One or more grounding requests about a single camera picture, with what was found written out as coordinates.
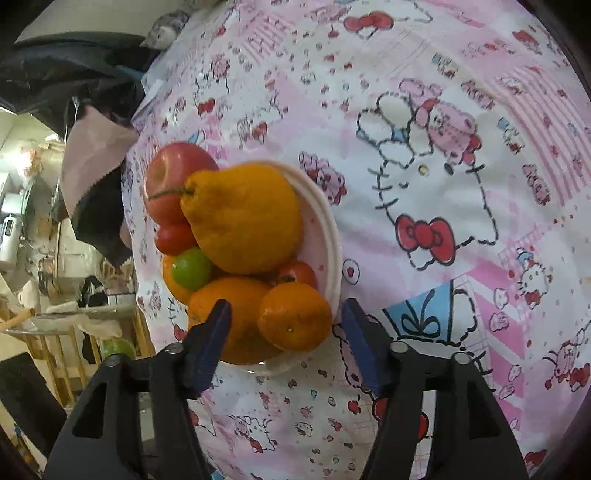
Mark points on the black flat object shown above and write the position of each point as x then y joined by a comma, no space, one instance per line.
27,397

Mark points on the red tomato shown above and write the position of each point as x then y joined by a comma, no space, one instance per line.
302,272
173,240

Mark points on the small tangerine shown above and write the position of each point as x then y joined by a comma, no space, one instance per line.
295,318

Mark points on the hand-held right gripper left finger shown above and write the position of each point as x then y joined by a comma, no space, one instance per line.
210,350

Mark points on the wooden rack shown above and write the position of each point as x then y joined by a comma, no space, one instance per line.
51,337

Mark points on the pink white plate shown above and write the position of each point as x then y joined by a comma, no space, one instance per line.
318,230

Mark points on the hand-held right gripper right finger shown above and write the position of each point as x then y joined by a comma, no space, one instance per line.
362,350

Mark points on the medium orange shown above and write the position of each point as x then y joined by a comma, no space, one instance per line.
178,294

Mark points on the green round object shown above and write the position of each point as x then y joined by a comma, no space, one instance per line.
117,348

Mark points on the pink cartoon printed blanket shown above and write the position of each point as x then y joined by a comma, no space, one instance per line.
415,69

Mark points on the black cloth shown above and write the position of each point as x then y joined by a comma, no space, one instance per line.
69,69

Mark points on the pink cloth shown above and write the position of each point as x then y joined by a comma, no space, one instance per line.
92,147

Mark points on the pear-shaped orange citrus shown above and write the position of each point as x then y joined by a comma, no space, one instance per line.
249,217

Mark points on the grey plush toy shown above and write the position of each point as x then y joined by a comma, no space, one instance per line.
164,30

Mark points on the red apple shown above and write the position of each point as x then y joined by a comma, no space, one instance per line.
171,170

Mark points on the small green fruit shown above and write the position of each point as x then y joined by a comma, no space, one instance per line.
190,270

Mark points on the large orange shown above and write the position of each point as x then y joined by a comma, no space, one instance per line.
244,323

